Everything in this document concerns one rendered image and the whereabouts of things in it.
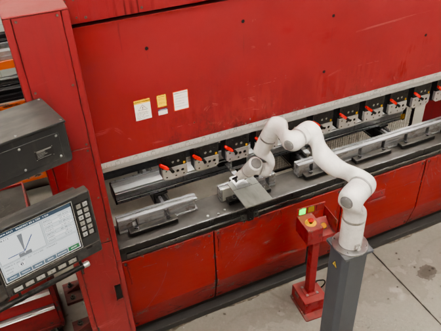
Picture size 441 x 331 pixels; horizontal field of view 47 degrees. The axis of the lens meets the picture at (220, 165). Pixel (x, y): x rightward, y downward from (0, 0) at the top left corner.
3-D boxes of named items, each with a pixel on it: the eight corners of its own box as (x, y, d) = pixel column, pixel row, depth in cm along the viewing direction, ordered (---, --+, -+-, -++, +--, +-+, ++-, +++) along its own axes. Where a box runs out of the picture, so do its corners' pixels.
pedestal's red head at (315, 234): (307, 246, 316) (309, 224, 306) (295, 230, 328) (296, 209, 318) (335, 238, 321) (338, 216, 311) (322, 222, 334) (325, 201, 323)
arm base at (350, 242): (375, 249, 265) (380, 223, 254) (344, 261, 259) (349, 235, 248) (354, 227, 279) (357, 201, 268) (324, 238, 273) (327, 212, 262)
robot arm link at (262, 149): (287, 135, 276) (268, 169, 299) (260, 129, 273) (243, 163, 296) (288, 148, 270) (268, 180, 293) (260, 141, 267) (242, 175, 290)
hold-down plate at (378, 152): (356, 164, 348) (356, 161, 346) (351, 160, 352) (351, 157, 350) (390, 153, 358) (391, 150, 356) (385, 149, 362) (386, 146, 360)
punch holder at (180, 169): (163, 181, 290) (160, 157, 281) (159, 173, 297) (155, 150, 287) (188, 174, 295) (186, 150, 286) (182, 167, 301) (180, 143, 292)
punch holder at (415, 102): (411, 108, 348) (415, 87, 338) (402, 103, 354) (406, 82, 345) (428, 104, 353) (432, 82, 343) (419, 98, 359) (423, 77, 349)
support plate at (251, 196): (246, 209, 297) (246, 207, 296) (227, 184, 316) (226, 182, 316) (273, 199, 302) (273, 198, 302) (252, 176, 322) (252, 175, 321)
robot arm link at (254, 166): (258, 165, 299) (243, 161, 297) (265, 157, 286) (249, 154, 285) (256, 178, 296) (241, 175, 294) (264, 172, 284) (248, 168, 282)
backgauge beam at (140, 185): (116, 206, 320) (114, 193, 314) (111, 194, 330) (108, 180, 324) (405, 119, 393) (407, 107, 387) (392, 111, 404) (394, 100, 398)
